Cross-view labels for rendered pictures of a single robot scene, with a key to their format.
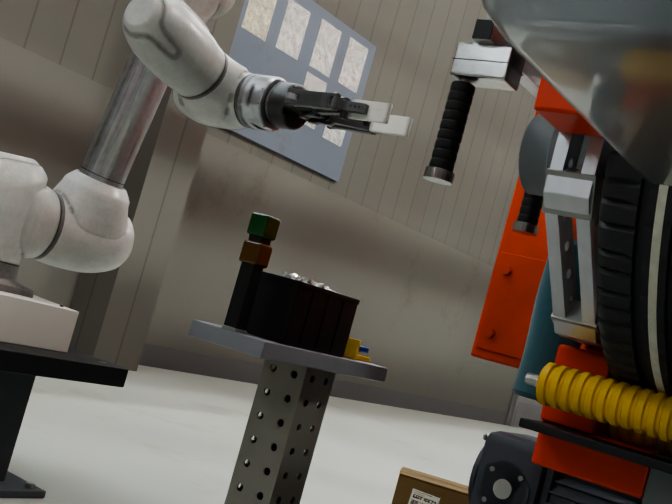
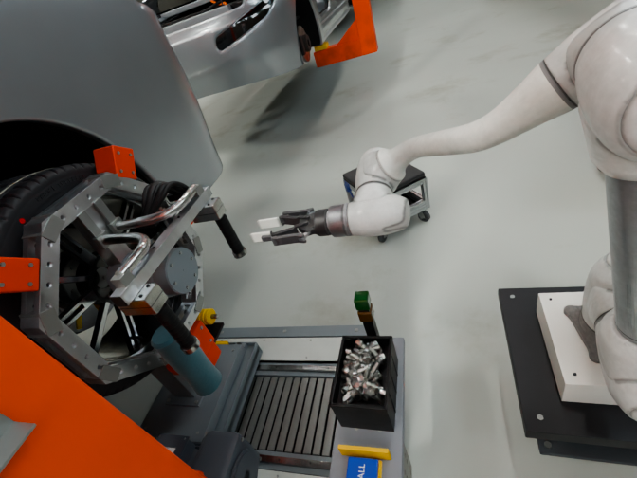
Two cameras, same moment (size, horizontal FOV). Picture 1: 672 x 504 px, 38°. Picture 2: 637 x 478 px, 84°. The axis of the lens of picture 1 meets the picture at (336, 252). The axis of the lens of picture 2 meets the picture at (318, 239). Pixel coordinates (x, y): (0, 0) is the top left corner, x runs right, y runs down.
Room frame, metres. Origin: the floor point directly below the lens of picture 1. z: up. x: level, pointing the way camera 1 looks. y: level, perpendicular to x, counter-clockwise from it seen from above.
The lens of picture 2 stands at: (2.36, -0.04, 1.37)
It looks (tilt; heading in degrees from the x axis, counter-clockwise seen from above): 35 degrees down; 169
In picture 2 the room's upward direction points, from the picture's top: 20 degrees counter-clockwise
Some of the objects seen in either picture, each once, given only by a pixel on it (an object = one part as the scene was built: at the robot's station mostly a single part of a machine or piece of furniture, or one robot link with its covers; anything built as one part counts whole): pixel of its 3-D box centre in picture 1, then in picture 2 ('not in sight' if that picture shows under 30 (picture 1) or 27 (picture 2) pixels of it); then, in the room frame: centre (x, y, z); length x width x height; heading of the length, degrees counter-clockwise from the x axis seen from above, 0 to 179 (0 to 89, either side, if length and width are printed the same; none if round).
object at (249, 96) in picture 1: (266, 103); (340, 220); (1.59, 0.18, 0.83); 0.09 x 0.06 x 0.09; 146
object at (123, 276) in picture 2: not in sight; (103, 246); (1.55, -0.36, 1.03); 0.19 x 0.18 x 0.11; 56
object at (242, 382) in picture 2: not in sight; (203, 397); (1.30, -0.54, 0.13); 0.50 x 0.36 x 0.10; 146
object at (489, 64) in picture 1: (487, 65); (206, 210); (1.37, -0.14, 0.93); 0.09 x 0.05 x 0.05; 56
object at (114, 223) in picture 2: not in sight; (151, 196); (1.39, -0.25, 1.03); 0.19 x 0.18 x 0.11; 56
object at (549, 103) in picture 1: (581, 96); not in sight; (1.14, -0.23, 0.85); 0.09 x 0.08 x 0.07; 146
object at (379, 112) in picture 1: (369, 111); (269, 223); (1.43, 0.01, 0.83); 0.07 x 0.01 x 0.03; 56
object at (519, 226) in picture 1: (535, 190); (174, 326); (1.67, -0.30, 0.83); 0.04 x 0.04 x 0.16
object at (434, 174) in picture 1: (451, 129); (229, 234); (1.39, -0.11, 0.83); 0.04 x 0.04 x 0.16
